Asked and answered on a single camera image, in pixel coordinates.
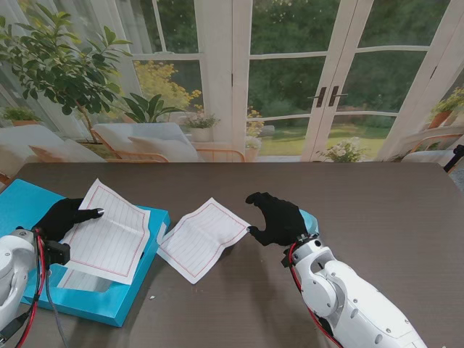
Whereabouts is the grey ethernet cable black plug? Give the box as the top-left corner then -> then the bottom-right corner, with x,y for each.
0,310 -> 29,342

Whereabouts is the black stand at table edge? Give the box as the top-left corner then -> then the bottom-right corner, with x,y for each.
444,144 -> 464,173

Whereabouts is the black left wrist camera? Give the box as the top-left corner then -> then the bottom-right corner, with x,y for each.
44,240 -> 71,267

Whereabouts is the red lined paper sheet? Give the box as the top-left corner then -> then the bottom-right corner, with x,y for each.
59,178 -> 152,286
57,268 -> 112,294
156,197 -> 252,285

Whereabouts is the blue plastic file box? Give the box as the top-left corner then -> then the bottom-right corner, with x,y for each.
0,178 -> 172,328

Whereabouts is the light blue label roll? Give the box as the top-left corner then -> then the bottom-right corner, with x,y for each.
298,209 -> 320,237

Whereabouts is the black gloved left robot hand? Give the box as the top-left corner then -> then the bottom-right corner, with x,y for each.
35,197 -> 106,242

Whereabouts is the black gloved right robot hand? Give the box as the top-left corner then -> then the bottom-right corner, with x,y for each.
245,191 -> 307,247

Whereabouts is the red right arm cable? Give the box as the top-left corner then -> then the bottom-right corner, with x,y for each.
289,244 -> 342,348

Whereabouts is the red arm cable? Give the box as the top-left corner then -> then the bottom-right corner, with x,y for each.
14,227 -> 49,348
289,244 -> 342,348

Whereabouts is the red left arm cable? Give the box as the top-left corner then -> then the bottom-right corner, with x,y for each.
14,227 -> 49,348

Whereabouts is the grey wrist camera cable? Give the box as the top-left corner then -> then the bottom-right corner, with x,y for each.
44,267 -> 70,348

